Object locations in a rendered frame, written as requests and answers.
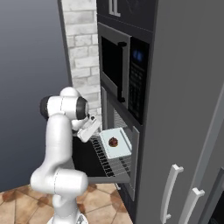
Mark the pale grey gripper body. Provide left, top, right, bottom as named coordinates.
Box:
left=76, top=117, right=102, bottom=144

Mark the brown round cake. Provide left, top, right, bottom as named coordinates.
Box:
left=108, top=136, right=120, bottom=148

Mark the black oven door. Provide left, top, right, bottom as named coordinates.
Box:
left=71, top=135, right=131, bottom=185

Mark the grey built-in oven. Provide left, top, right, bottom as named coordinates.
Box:
left=100, top=85, right=144, bottom=203

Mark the microwave door with dark window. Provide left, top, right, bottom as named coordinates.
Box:
left=97, top=22, right=132, bottom=109

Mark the grey microwave oven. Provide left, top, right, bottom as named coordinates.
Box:
left=97, top=21, right=151, bottom=126

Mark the white baking tray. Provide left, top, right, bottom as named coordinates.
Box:
left=99, top=127, right=133, bottom=160

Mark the grey fridge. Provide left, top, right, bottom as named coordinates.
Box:
left=135, top=0, right=224, bottom=224

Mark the metal wire oven rack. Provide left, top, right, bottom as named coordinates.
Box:
left=89, top=134, right=132, bottom=178

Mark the black microwave door handle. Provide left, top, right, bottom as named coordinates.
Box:
left=116, top=41, right=129, bottom=103

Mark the white fridge door handle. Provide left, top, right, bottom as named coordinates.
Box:
left=178, top=187, right=206, bottom=224
left=159, top=164, right=185, bottom=224

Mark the dark cupboard with white handles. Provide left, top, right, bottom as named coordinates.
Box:
left=95, top=0, right=159, bottom=33

